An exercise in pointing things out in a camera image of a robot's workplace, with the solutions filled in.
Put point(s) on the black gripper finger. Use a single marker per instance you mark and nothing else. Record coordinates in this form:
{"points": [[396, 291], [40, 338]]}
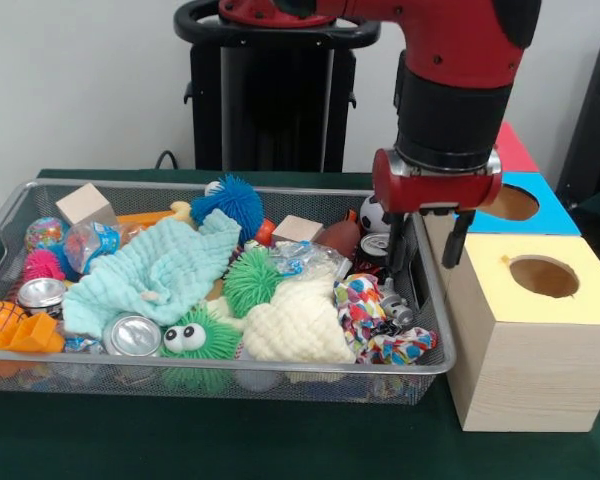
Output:
{"points": [[457, 240], [396, 245]]}

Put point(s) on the plain wooden cube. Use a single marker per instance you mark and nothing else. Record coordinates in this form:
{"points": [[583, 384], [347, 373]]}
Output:
{"points": [[85, 205]]}

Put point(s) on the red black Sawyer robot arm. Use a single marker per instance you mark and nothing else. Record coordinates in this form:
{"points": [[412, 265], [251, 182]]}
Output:
{"points": [[455, 50]]}

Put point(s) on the black upright panel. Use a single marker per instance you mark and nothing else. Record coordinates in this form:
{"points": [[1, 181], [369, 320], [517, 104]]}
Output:
{"points": [[592, 115]]}

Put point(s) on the cream waffle cloth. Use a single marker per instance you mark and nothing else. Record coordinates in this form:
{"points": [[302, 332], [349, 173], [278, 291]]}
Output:
{"points": [[300, 322]]}

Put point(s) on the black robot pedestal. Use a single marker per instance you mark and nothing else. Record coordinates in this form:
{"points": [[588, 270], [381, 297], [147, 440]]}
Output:
{"points": [[275, 100]]}

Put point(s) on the mint waffle cloth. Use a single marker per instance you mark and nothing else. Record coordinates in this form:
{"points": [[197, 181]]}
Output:
{"points": [[155, 270]]}

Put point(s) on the blue spiky ball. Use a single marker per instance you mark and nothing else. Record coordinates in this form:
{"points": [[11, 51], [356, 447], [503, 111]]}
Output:
{"points": [[230, 200]]}

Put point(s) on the silver drink can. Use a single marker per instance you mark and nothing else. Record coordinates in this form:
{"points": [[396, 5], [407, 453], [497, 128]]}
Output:
{"points": [[132, 336]]}

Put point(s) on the wooden box with three holes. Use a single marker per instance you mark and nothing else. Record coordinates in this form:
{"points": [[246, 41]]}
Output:
{"points": [[530, 370]]}

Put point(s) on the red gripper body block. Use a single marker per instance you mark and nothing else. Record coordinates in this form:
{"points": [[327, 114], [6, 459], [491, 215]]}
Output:
{"points": [[430, 190]]}

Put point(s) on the green spiky ball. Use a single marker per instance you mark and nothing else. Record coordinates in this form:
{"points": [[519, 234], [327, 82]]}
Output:
{"points": [[252, 282]]}

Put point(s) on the green spiky toy with eyes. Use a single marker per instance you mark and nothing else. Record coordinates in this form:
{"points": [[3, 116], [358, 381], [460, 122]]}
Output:
{"points": [[210, 335]]}

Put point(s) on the orange toy basketball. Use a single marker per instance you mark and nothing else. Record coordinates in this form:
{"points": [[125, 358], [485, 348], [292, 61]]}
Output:
{"points": [[0, 320]]}

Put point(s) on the black white soccer ball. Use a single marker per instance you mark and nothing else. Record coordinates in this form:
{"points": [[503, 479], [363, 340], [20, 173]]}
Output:
{"points": [[372, 217]]}

